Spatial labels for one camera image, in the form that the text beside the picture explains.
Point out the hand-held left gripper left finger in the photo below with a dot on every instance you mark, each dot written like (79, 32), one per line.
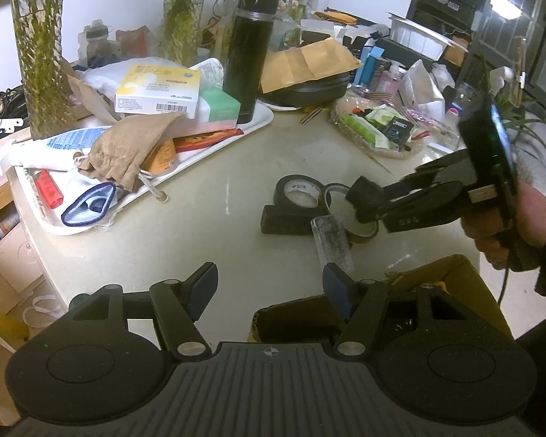
(203, 282)

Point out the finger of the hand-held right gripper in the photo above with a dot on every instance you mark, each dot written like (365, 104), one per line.
(391, 210)
(405, 186)

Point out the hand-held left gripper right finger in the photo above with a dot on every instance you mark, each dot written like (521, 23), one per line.
(336, 289)

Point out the black fuzzy block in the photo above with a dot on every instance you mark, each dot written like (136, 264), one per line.
(364, 200)

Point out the clear plastic case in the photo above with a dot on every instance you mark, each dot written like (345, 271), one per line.
(334, 246)

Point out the black rectangular box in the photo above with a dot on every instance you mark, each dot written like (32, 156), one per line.
(286, 223)

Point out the black electrical tape roll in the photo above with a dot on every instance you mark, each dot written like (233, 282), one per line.
(282, 191)

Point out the cardboard box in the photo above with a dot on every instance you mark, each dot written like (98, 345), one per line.
(473, 291)

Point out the person's right hand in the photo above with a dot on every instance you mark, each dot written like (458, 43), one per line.
(532, 218)

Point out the clear snack plate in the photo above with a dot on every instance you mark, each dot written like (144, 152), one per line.
(414, 148)

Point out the black snack packet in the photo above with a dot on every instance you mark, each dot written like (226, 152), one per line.
(398, 129)

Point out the green snack packet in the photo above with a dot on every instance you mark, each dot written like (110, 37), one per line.
(359, 129)

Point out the white green wipes packet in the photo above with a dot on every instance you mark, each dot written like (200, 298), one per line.
(382, 114)

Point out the white plastic bag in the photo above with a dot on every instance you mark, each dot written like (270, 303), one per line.
(421, 91)

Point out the pink bottle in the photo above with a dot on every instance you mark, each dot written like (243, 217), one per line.
(386, 82)

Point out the striped sticks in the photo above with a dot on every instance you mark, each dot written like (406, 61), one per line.
(311, 116)

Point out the blue carton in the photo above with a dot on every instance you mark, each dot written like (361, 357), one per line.
(371, 66)

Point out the orange cup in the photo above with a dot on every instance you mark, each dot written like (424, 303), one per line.
(166, 159)

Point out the black zip case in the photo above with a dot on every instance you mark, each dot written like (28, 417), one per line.
(309, 93)

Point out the white blue face mask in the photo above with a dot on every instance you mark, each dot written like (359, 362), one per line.
(88, 205)

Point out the red flat packet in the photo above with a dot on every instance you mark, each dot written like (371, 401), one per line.
(200, 139)

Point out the white food container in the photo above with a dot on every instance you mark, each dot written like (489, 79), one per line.
(418, 36)

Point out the white plate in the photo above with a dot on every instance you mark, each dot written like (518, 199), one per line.
(277, 107)

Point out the kraft paper envelope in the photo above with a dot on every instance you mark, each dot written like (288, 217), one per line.
(309, 63)

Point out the white tray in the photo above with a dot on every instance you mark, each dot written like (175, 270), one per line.
(255, 120)

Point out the green tissue box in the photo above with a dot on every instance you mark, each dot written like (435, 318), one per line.
(218, 107)

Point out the red lighter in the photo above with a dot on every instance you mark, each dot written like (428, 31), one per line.
(48, 189)

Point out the yellow cloth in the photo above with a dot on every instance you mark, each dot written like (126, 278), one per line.
(336, 16)

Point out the yellow white carton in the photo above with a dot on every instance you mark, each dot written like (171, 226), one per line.
(159, 86)

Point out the white blue tube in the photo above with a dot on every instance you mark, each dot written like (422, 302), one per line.
(50, 150)

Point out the black thermos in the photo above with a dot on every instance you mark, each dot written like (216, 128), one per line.
(245, 54)

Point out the small white packet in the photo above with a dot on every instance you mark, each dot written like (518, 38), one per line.
(209, 73)

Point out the clear sports bottle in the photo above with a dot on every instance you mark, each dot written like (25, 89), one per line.
(95, 45)

